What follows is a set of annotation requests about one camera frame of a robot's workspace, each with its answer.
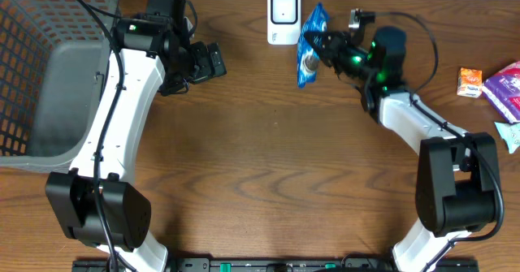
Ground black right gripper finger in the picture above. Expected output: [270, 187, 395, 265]
[313, 47, 333, 67]
[304, 31, 332, 51]

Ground blue biscuit packet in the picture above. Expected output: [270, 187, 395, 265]
[297, 2, 330, 89]

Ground orange tissue packet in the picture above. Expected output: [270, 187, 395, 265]
[457, 67, 483, 98]

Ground purple Carefree pad pack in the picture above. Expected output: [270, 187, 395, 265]
[483, 61, 519, 123]

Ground mint green wipes packet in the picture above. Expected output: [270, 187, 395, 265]
[495, 122, 520, 154]

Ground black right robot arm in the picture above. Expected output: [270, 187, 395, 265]
[304, 26, 505, 271]

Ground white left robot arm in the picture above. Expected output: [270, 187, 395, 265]
[45, 0, 227, 271]

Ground white barcode scanner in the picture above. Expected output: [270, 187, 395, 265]
[266, 0, 301, 45]

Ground dark grey plastic basket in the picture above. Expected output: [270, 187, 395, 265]
[1, 0, 119, 173]

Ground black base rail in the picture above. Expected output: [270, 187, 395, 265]
[71, 256, 479, 272]

